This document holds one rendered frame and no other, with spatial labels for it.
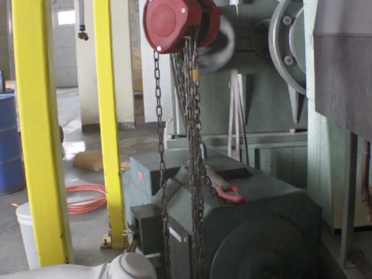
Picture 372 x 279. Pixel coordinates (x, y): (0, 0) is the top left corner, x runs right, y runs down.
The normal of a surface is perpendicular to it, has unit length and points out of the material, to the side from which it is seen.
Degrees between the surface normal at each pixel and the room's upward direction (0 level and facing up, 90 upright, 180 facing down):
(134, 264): 29
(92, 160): 20
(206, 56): 83
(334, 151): 72
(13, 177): 90
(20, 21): 90
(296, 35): 90
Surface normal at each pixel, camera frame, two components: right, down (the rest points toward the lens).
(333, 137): 0.01, -0.10
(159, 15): -0.68, 0.08
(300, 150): 0.03, 0.21
